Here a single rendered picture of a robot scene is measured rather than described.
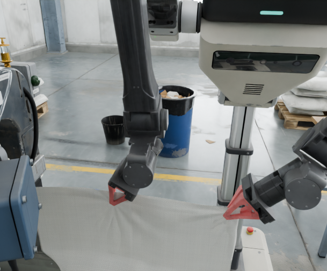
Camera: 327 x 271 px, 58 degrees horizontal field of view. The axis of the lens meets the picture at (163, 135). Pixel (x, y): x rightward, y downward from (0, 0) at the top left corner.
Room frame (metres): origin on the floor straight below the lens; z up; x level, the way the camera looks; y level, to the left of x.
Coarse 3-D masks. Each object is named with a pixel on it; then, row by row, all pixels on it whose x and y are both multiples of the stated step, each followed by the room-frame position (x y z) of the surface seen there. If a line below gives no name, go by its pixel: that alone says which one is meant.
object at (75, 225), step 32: (64, 192) 0.58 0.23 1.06; (96, 192) 0.57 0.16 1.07; (64, 224) 0.58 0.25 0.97; (96, 224) 0.57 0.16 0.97; (128, 224) 0.56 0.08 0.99; (160, 224) 0.53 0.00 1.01; (192, 224) 0.52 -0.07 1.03; (224, 224) 0.52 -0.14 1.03; (64, 256) 0.57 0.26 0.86; (96, 256) 0.57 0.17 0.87; (128, 256) 0.56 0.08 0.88; (160, 256) 0.53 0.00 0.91; (192, 256) 0.52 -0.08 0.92; (224, 256) 0.52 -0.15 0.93
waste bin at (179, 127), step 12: (192, 96) 2.70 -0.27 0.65; (168, 108) 2.62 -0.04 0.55; (180, 108) 2.63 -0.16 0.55; (192, 108) 2.77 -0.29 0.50; (180, 120) 2.64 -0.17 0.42; (168, 132) 2.64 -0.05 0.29; (180, 132) 2.65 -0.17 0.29; (168, 144) 2.64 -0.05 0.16; (180, 144) 2.66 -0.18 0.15; (168, 156) 2.65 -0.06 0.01; (180, 156) 2.68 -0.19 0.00
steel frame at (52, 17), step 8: (40, 0) 8.64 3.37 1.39; (48, 0) 8.76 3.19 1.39; (56, 0) 8.68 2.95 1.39; (48, 8) 8.77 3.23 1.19; (56, 8) 8.63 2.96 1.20; (48, 16) 8.77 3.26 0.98; (56, 16) 8.59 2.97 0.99; (48, 24) 8.78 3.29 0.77; (56, 24) 8.75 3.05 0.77; (48, 32) 8.78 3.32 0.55; (56, 32) 8.75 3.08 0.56; (48, 40) 8.74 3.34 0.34; (56, 40) 8.75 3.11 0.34; (64, 40) 8.88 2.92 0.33; (48, 48) 8.68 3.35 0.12; (56, 48) 8.76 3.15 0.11; (64, 48) 8.82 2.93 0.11
